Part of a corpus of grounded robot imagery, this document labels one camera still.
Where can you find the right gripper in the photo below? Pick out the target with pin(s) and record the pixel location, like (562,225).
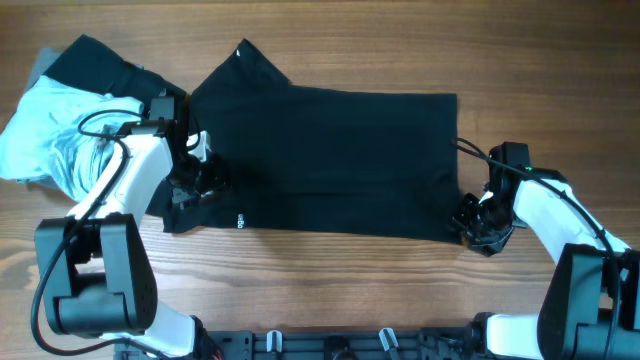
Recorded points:
(487,241)

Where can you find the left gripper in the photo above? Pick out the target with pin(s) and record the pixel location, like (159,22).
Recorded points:
(220,182)

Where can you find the black t-shirt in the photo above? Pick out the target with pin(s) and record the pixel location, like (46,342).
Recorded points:
(320,160)

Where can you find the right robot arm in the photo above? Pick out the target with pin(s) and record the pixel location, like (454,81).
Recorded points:
(591,307)

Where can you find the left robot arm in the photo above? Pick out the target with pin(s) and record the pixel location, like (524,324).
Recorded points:
(97,287)

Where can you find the light blue folded garment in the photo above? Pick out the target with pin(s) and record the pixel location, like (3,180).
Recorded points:
(41,142)

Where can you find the black folded garment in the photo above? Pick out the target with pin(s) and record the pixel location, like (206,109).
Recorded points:
(89,65)

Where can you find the grey folded garment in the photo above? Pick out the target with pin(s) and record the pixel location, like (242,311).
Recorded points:
(44,59)

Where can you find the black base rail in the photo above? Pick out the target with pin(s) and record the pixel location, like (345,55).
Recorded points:
(385,344)

